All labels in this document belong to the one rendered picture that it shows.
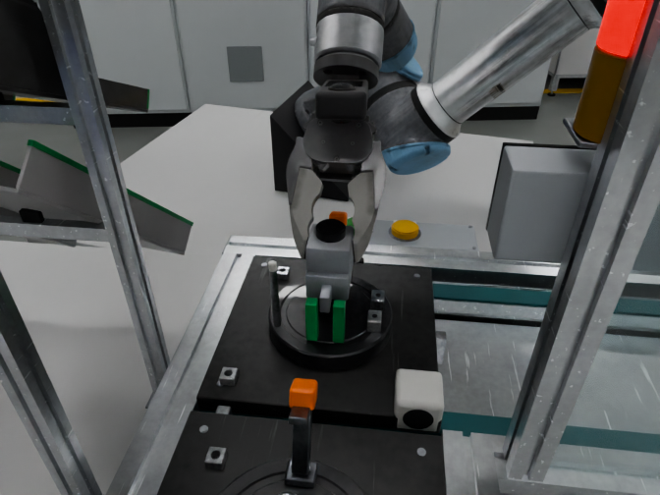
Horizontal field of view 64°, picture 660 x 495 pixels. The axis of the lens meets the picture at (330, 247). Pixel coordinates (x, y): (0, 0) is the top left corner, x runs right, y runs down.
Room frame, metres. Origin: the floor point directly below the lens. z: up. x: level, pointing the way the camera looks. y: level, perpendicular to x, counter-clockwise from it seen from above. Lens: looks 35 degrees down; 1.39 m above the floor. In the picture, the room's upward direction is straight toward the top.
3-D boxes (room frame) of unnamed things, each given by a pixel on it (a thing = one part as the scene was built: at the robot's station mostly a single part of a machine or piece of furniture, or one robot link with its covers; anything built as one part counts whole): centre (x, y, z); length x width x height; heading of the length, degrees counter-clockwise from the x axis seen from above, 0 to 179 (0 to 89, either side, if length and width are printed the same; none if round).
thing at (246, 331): (0.44, 0.00, 0.96); 0.24 x 0.24 x 0.02; 83
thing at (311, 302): (0.40, 0.02, 1.01); 0.01 x 0.01 x 0.05; 83
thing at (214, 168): (1.01, 0.03, 0.84); 0.90 x 0.70 x 0.03; 73
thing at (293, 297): (0.44, 0.00, 0.98); 0.14 x 0.14 x 0.02
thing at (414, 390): (0.33, -0.09, 0.97); 0.05 x 0.05 x 0.04; 83
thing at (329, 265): (0.43, 0.00, 1.07); 0.08 x 0.04 x 0.07; 173
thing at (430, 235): (0.65, -0.11, 0.93); 0.21 x 0.07 x 0.06; 83
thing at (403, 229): (0.65, -0.11, 0.96); 0.04 x 0.04 x 0.02
